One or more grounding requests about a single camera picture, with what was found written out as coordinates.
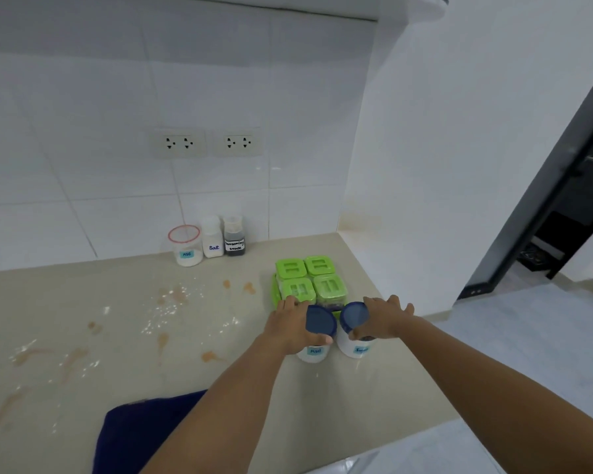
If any person's left hand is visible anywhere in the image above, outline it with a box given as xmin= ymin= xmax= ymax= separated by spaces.
xmin=264 ymin=296 xmax=334 ymax=356

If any person's right hand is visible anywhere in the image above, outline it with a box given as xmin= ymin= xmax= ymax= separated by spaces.
xmin=349 ymin=294 xmax=416 ymax=341

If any blue-lidded jar of white crystals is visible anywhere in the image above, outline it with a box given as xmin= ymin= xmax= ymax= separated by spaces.
xmin=296 ymin=304 xmax=338 ymax=364

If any blue-lidded jar of white powder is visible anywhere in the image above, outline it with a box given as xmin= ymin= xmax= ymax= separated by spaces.
xmin=336 ymin=301 xmax=379 ymax=360

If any person's right forearm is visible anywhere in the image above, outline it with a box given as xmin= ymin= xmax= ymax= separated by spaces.
xmin=400 ymin=315 xmax=593 ymax=474

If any person's left forearm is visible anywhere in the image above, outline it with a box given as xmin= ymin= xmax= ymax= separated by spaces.
xmin=139 ymin=335 xmax=298 ymax=474

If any green-lidded clear container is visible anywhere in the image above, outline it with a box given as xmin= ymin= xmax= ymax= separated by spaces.
xmin=279 ymin=277 xmax=317 ymax=305
xmin=304 ymin=254 xmax=337 ymax=278
xmin=313 ymin=273 xmax=350 ymax=312
xmin=275 ymin=259 xmax=307 ymax=281

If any green plastic tray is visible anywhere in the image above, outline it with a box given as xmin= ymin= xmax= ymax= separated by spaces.
xmin=270 ymin=270 xmax=350 ymax=312

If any clear bottle of dark sauce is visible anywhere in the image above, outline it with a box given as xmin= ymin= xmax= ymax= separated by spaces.
xmin=223 ymin=215 xmax=247 ymax=257

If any white-capped bottle of white powder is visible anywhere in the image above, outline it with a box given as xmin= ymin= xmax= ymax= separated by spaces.
xmin=201 ymin=215 xmax=224 ymax=259

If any red-rimmed clear jar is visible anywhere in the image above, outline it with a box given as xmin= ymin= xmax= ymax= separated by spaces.
xmin=167 ymin=224 xmax=205 ymax=267

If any dark blue cloth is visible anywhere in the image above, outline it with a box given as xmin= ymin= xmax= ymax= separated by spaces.
xmin=92 ymin=389 xmax=209 ymax=474

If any black door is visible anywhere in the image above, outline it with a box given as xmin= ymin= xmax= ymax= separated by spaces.
xmin=456 ymin=56 xmax=593 ymax=303

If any white overhead shelf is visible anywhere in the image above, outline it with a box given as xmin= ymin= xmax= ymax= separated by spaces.
xmin=257 ymin=0 xmax=449 ymax=24

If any white double wall socket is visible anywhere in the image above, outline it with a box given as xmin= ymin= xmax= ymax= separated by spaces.
xmin=149 ymin=129 xmax=208 ymax=159
xmin=212 ymin=127 xmax=265 ymax=157

